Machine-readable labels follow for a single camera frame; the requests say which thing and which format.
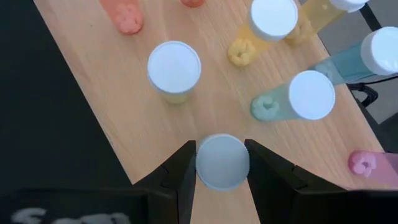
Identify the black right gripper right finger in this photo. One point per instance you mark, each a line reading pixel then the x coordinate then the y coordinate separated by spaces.
pixel 280 193

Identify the light wooden shelf board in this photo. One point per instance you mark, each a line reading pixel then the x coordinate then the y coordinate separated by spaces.
pixel 124 93

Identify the yellow translucent pill bottle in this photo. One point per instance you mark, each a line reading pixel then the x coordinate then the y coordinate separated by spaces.
pixel 272 18
pixel 314 18
pixel 174 67

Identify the blue translucent pill bottle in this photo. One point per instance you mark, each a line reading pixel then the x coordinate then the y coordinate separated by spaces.
pixel 311 95
pixel 222 161
pixel 381 49

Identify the black aluminium table frame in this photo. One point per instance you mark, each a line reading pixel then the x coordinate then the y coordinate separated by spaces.
pixel 370 17

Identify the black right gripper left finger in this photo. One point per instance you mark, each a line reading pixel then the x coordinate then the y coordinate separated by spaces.
pixel 174 193

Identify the red translucent pill bottle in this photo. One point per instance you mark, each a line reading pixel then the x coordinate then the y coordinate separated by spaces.
pixel 127 18

